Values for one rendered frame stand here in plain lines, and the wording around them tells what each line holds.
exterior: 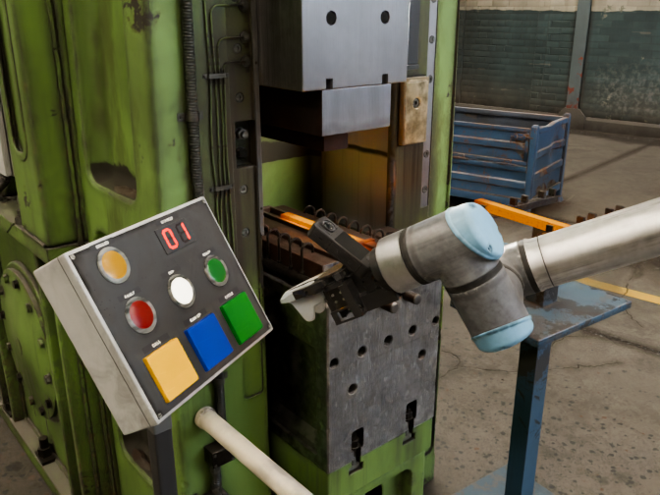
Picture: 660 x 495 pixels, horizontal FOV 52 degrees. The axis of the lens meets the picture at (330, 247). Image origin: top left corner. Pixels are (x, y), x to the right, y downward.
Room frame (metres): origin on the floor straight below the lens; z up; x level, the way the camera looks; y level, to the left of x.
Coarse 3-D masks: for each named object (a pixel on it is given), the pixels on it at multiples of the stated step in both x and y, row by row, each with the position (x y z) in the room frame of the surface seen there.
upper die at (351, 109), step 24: (264, 96) 1.57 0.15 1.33; (288, 96) 1.50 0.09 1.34; (312, 96) 1.43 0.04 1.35; (336, 96) 1.44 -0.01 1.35; (360, 96) 1.48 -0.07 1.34; (384, 96) 1.53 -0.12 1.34; (264, 120) 1.57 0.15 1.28; (288, 120) 1.50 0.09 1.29; (312, 120) 1.43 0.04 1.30; (336, 120) 1.44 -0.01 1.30; (360, 120) 1.48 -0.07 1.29; (384, 120) 1.53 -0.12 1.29
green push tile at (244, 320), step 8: (240, 296) 1.11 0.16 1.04; (224, 304) 1.07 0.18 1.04; (232, 304) 1.08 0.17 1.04; (240, 304) 1.09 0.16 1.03; (248, 304) 1.11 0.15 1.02; (224, 312) 1.06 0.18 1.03; (232, 312) 1.07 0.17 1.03; (240, 312) 1.08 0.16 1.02; (248, 312) 1.10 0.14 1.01; (232, 320) 1.06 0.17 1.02; (240, 320) 1.07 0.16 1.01; (248, 320) 1.09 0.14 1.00; (256, 320) 1.10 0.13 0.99; (232, 328) 1.05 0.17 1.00; (240, 328) 1.06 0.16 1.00; (248, 328) 1.08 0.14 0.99; (256, 328) 1.09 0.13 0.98; (240, 336) 1.05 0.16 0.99; (248, 336) 1.07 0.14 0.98; (240, 344) 1.05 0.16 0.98
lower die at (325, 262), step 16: (288, 208) 1.82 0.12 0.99; (272, 224) 1.68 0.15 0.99; (288, 224) 1.67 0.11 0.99; (272, 240) 1.59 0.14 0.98; (304, 240) 1.56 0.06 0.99; (272, 256) 1.56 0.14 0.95; (288, 256) 1.51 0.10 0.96; (304, 256) 1.47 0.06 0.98; (320, 256) 1.47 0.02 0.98; (304, 272) 1.46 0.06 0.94; (320, 272) 1.42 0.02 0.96
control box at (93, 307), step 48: (96, 240) 0.95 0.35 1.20; (144, 240) 1.02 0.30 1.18; (192, 240) 1.10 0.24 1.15; (48, 288) 0.91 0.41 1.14; (96, 288) 0.90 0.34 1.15; (144, 288) 0.96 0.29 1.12; (192, 288) 1.04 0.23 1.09; (240, 288) 1.13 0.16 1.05; (96, 336) 0.87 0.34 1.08; (144, 336) 0.91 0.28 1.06; (96, 384) 0.88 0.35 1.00; (144, 384) 0.86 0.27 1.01; (192, 384) 0.92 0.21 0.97
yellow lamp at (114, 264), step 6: (108, 252) 0.95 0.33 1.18; (114, 252) 0.96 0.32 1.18; (102, 258) 0.93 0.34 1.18; (108, 258) 0.94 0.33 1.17; (114, 258) 0.95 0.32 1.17; (120, 258) 0.96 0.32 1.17; (102, 264) 0.93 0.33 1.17; (108, 264) 0.93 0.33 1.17; (114, 264) 0.94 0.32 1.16; (120, 264) 0.95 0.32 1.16; (126, 264) 0.96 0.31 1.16; (108, 270) 0.93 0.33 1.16; (114, 270) 0.93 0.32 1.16; (120, 270) 0.94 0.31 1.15; (126, 270) 0.95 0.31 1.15; (114, 276) 0.93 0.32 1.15; (120, 276) 0.94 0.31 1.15
